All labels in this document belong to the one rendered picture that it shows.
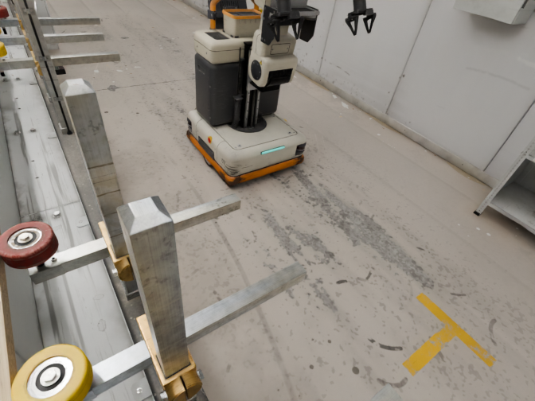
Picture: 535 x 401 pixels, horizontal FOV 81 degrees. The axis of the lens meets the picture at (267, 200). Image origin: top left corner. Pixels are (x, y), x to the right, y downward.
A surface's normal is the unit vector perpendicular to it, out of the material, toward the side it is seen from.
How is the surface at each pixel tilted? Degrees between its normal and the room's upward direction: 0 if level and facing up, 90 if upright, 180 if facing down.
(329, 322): 0
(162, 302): 90
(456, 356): 0
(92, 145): 90
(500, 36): 90
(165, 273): 90
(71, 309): 0
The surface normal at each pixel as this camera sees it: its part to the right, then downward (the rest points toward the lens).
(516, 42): -0.82, 0.30
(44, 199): 0.12, -0.74
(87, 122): 0.56, 0.61
